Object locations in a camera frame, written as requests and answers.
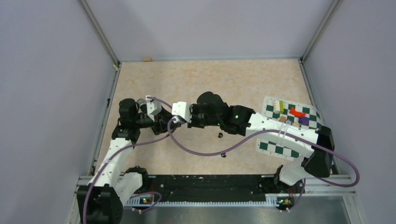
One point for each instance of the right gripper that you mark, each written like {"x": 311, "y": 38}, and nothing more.
{"x": 192, "y": 124}

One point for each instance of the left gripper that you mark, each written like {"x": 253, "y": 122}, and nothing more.
{"x": 161, "y": 122}

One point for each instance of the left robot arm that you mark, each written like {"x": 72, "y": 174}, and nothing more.
{"x": 103, "y": 199}

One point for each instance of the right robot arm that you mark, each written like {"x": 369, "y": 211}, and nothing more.
{"x": 314, "y": 146}

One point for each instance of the small cork piece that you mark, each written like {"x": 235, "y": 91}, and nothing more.
{"x": 147, "y": 59}

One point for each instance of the yellow-green white block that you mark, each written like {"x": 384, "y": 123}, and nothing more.
{"x": 278, "y": 106}

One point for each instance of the red block upper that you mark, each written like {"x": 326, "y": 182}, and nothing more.
{"x": 296, "y": 113}

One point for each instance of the purple block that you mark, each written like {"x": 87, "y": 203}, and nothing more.
{"x": 304, "y": 121}

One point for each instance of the green white chessboard mat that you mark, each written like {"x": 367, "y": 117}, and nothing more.
{"x": 271, "y": 148}

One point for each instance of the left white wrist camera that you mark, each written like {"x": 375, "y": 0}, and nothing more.
{"x": 153, "y": 107}

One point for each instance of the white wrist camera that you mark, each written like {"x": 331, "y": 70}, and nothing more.
{"x": 181, "y": 112}
{"x": 153, "y": 107}

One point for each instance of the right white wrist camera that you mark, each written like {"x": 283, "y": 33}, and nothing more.
{"x": 181, "y": 112}

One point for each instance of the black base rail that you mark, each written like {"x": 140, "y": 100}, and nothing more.
{"x": 215, "y": 190}

